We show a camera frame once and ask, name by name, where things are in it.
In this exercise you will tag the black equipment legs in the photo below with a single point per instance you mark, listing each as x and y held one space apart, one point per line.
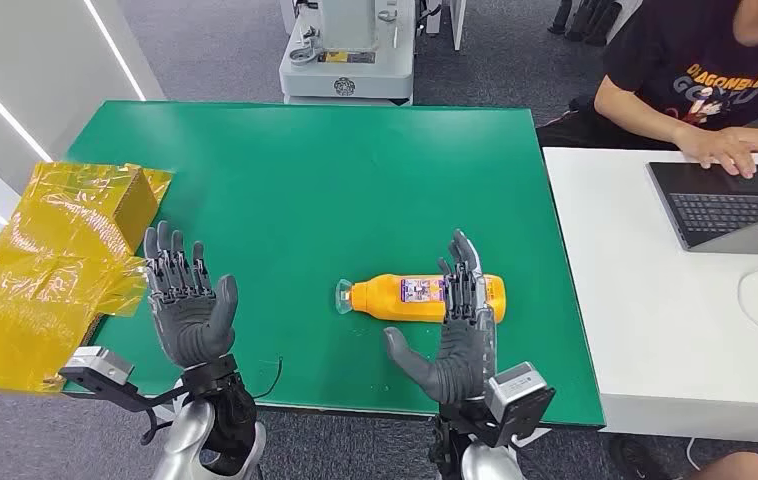
584 20

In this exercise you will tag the white desk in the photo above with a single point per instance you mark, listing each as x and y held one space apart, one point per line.
650 331

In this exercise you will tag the green table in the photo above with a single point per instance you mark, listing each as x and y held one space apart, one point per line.
352 199

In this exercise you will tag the person's right hand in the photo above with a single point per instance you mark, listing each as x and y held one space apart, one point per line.
717 149

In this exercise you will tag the orange plastic bottle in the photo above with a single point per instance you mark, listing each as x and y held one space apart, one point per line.
386 299

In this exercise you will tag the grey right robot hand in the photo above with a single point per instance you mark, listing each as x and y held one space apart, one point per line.
462 358

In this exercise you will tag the yellow film-wrapped cardboard box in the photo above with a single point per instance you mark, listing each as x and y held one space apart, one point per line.
41 278

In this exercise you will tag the grey robot base machine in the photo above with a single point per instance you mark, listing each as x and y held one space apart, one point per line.
346 73

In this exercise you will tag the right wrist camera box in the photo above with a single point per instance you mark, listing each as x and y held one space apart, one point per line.
518 397

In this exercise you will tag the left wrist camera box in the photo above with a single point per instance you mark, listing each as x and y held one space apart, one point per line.
97 366

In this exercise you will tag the person's knee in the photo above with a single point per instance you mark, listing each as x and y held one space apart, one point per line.
750 467

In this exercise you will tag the person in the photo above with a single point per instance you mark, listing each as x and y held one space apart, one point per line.
684 40

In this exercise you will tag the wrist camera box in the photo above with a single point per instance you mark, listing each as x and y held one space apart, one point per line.
518 397
97 366

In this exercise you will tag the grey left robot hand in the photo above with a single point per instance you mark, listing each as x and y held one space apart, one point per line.
190 324

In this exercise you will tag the dark grey laptop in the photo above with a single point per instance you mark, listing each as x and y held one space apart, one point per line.
717 212

